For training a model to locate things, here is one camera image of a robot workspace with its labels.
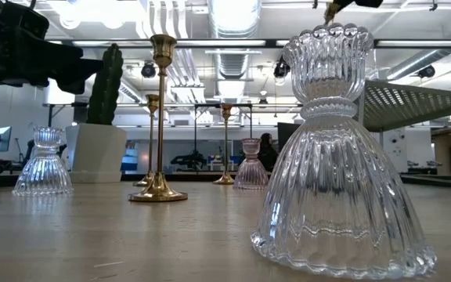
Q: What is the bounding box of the clear glass candle holder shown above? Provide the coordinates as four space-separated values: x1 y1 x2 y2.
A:
12 125 74 197
250 22 438 280

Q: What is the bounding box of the pink glass candle holder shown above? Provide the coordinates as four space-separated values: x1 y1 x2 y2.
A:
233 137 270 191

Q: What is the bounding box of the green cactus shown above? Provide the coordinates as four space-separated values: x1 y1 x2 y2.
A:
86 42 124 126

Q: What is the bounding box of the black ceiling spotlight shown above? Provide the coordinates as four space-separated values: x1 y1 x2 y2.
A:
272 54 291 79
417 64 437 79
140 61 157 79

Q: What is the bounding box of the white hexagonal plant pot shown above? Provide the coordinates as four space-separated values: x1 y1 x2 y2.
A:
65 123 128 184

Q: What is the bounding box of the black overhead light beam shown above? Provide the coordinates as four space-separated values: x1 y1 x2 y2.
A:
45 38 451 49

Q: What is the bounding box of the green perforated metal shelf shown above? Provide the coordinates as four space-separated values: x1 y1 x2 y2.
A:
356 80 451 149

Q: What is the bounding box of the blue storage bin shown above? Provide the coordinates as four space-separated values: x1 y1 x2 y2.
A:
121 148 139 172

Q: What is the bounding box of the black screen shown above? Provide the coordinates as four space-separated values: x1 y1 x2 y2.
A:
276 121 301 154

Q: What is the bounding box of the white cabinet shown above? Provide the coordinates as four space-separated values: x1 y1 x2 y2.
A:
381 127 409 173

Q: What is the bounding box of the person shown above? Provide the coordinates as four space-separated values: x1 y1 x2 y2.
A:
257 132 280 172

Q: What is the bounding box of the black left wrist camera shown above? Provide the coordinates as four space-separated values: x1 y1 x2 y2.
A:
0 0 50 42

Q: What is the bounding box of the silver ceiling air duct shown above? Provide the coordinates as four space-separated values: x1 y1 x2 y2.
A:
207 0 264 79

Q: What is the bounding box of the black background frame stand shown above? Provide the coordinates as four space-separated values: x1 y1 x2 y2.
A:
193 103 254 173

